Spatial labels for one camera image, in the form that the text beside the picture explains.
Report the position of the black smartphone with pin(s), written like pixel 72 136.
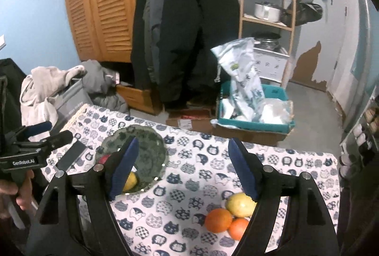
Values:
pixel 70 157

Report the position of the red apple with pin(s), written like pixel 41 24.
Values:
pixel 103 159

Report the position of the large orange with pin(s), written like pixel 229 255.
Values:
pixel 218 220
pixel 238 228

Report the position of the green glass bowl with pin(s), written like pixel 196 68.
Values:
pixel 150 164

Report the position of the white patterned storage box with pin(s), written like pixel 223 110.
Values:
pixel 270 65

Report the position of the steel steamer pot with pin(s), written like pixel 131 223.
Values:
pixel 267 40

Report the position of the white rice bag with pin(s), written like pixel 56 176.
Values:
pixel 246 94

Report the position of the person's left hand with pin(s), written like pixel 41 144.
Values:
pixel 23 193

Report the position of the wooden shelf rack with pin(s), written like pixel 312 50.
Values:
pixel 250 18

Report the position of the large orange front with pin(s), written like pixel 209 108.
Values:
pixel 238 228

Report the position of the brownish yellow pear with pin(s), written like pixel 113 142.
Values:
pixel 131 182

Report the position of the white pot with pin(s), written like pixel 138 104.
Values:
pixel 267 11

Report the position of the white door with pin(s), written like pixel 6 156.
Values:
pixel 343 82

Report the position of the silver vertical pipe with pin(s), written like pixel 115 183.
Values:
pixel 365 65

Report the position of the wooden drawer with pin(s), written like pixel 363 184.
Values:
pixel 143 100

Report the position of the grey backpack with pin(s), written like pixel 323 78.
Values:
pixel 306 11

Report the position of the cat pattern tablecloth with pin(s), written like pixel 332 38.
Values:
pixel 168 218

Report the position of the black hanging coat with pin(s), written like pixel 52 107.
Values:
pixel 172 47

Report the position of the white shoe rack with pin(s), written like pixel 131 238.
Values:
pixel 360 145

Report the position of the grey clothes pile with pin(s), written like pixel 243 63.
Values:
pixel 100 84

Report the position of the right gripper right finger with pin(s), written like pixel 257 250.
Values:
pixel 263 188

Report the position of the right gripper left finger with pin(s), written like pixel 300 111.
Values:
pixel 102 184

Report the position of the clear plastic bag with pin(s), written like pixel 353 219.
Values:
pixel 275 111

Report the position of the teal cardboard box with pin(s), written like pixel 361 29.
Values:
pixel 235 122

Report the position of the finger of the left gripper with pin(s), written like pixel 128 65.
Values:
pixel 56 141
pixel 38 128

